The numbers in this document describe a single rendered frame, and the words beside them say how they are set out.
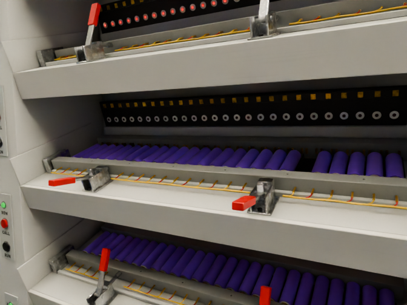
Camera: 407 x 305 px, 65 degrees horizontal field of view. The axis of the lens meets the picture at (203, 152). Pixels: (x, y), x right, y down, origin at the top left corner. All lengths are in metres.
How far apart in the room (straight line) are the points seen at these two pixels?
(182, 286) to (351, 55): 0.39
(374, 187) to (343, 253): 0.08
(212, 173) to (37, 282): 0.41
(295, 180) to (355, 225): 0.08
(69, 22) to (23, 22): 0.10
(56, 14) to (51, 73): 0.18
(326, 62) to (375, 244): 0.18
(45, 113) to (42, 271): 0.29
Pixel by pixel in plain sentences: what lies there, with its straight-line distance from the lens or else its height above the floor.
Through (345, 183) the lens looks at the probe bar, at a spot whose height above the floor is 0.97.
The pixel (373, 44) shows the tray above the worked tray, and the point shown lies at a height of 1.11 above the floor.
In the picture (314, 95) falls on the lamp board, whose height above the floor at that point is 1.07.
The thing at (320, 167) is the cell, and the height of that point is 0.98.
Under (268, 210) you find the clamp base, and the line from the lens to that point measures 0.37.
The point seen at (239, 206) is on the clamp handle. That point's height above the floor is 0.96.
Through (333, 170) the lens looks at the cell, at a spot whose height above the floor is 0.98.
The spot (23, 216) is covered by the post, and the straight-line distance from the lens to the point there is 0.65.
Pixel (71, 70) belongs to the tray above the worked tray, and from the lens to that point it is 0.52.
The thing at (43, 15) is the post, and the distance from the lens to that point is 0.69.
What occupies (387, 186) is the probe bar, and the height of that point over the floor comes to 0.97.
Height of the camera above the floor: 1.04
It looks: 6 degrees down
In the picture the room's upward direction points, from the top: 1 degrees counter-clockwise
